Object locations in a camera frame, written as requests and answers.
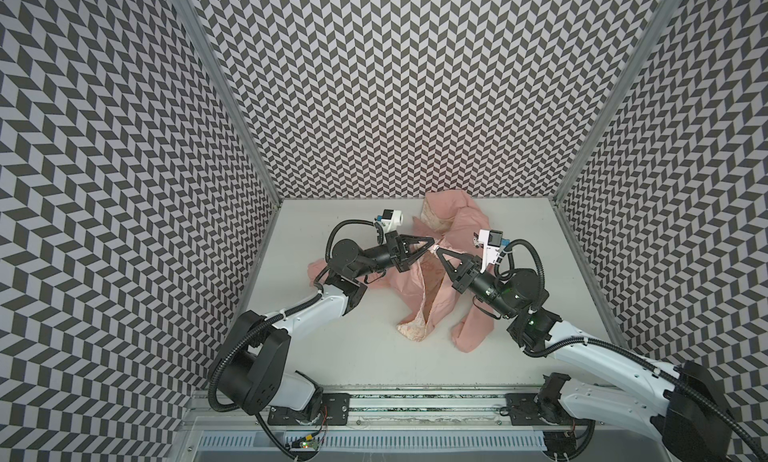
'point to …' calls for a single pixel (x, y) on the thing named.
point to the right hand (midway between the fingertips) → (440, 253)
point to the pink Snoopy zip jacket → (453, 230)
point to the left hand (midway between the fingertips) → (429, 245)
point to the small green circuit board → (305, 445)
